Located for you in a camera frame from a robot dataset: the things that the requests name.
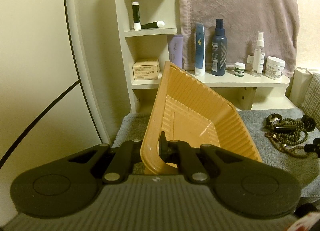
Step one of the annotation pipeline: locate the silver wristwatch black strap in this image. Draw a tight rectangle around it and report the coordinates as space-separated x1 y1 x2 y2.
265 113 283 125

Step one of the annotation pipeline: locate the brown bead necklace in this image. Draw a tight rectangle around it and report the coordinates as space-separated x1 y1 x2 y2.
264 132 311 159

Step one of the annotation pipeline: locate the cream wooden shelf unit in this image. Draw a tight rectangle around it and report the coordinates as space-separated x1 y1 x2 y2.
115 0 294 113

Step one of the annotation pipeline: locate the black rectangular stick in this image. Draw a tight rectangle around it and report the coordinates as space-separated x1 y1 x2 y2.
274 125 297 133

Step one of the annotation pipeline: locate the dark green bead necklace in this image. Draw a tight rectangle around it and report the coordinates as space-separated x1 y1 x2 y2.
264 117 310 147

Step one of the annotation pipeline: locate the lying black white stick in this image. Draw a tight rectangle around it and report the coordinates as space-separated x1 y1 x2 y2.
140 21 165 29

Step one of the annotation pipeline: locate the orange plastic tray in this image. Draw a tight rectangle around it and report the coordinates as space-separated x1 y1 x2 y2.
140 61 262 175

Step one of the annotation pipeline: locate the small green white jar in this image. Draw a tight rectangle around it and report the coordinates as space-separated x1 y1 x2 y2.
234 62 246 77

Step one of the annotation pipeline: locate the lilac tube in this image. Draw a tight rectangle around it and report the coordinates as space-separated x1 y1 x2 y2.
167 34 183 68

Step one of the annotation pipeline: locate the standing black white stick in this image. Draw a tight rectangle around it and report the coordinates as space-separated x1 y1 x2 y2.
132 1 141 31

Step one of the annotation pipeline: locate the mauve hanging towel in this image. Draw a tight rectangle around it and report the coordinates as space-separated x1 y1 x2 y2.
179 0 299 77

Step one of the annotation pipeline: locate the dark blue spray bottle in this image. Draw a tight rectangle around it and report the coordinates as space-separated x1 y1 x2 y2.
212 19 227 76

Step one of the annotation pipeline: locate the large white cream jar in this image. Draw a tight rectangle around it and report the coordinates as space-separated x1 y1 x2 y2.
265 56 285 80

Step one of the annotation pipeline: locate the clear spray bottle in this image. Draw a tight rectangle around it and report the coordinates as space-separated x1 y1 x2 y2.
252 32 265 77

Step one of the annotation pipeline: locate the grey checked cushion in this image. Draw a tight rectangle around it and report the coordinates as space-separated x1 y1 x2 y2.
300 73 320 130

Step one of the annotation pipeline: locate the blue white tube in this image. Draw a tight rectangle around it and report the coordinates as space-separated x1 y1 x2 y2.
195 22 206 77

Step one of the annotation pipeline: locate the beige cardboard box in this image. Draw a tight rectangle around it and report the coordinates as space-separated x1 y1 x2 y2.
132 58 160 80

